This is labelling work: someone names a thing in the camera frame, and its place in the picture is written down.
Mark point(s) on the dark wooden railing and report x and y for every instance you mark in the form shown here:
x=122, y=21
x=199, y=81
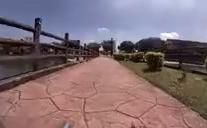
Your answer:
x=37, y=33

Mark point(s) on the long low building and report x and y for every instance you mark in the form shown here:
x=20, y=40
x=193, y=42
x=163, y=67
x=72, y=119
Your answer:
x=186, y=45

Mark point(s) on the concrete kerb under railing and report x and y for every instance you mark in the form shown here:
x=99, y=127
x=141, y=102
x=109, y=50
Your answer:
x=24, y=78

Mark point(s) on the grey road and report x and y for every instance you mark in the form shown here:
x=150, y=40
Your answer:
x=191, y=68

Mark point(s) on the canal water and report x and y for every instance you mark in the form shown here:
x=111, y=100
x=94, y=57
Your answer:
x=11, y=68

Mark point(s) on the red stamped concrete path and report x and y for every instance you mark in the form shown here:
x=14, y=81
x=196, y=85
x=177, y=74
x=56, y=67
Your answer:
x=97, y=86

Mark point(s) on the large trimmed green bush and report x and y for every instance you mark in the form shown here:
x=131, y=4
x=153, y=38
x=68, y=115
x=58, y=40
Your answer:
x=154, y=61

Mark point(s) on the dark group of trees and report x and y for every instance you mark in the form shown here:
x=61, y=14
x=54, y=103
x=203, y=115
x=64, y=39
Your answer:
x=149, y=44

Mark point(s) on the pole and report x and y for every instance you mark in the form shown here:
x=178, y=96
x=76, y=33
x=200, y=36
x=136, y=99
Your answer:
x=112, y=46

